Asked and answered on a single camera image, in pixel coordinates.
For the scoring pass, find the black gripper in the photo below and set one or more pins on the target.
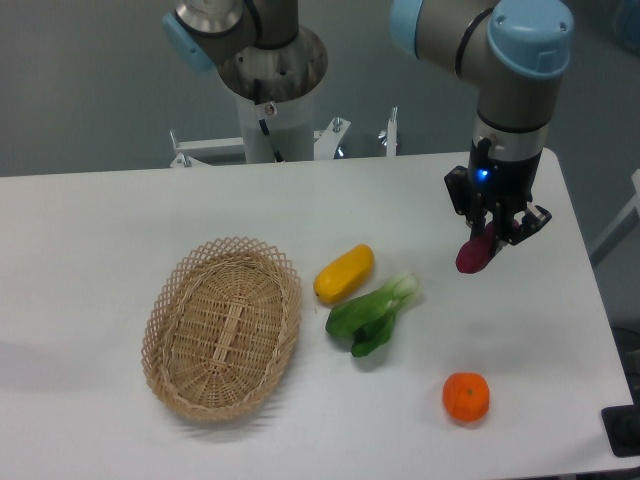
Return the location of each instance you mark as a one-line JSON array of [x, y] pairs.
[[502, 187]]

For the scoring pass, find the purple sweet potato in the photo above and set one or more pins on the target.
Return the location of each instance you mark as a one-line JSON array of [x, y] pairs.
[[477, 252]]

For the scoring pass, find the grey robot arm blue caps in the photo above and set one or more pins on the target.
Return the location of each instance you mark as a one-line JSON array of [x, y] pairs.
[[514, 52]]

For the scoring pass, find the green bok choy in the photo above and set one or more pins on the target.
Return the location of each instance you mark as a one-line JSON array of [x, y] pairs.
[[369, 320]]

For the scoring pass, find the yellow mango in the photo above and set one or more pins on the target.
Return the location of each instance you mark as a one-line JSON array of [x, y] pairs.
[[344, 275]]

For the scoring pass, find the orange tangerine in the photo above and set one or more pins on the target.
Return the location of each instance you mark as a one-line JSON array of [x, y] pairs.
[[466, 396]]

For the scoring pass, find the black device at table edge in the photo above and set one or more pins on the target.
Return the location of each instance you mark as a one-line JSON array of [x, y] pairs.
[[622, 428]]

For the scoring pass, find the woven wicker basket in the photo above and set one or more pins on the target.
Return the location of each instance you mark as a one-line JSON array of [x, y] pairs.
[[223, 329]]

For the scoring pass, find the white frame right edge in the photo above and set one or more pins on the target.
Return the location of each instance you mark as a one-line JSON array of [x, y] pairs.
[[618, 228]]

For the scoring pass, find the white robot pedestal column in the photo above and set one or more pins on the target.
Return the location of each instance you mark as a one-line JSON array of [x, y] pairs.
[[277, 131]]

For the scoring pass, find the white metal base frame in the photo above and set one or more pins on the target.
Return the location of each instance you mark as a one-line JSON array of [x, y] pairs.
[[190, 154]]

